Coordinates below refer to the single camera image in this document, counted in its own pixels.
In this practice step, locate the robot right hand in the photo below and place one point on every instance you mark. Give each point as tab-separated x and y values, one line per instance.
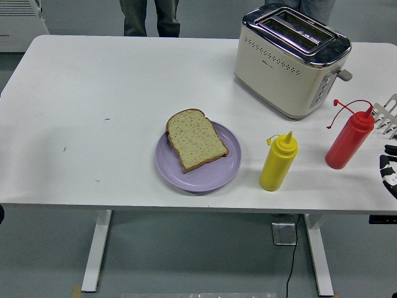
390	177

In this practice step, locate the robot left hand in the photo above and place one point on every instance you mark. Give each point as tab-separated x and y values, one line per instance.
1	214

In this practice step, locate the yellow squeeze bottle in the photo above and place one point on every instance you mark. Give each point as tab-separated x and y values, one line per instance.
276	167

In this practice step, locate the black desk control panel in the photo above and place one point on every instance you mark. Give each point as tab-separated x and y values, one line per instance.
383	219

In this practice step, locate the bread slice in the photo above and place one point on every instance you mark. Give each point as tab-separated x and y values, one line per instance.
169	137
195	142

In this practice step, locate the red squeeze bottle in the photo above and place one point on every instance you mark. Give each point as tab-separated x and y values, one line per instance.
347	146

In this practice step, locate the silver metal tongs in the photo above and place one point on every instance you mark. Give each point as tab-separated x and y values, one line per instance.
389	122

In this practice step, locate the white table leg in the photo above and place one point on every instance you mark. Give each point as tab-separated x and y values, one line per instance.
319	254
96	248

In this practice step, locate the metal floor socket box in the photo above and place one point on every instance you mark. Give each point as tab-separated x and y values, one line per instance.
280	232

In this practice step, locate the cream and chrome toaster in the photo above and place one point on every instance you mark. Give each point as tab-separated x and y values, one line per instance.
279	77

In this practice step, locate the purple plate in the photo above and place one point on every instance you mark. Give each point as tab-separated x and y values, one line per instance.
211	174

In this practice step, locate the white appliance with vents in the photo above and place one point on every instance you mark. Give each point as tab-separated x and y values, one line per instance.
18	31

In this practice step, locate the person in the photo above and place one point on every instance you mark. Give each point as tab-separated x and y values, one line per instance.
135	18

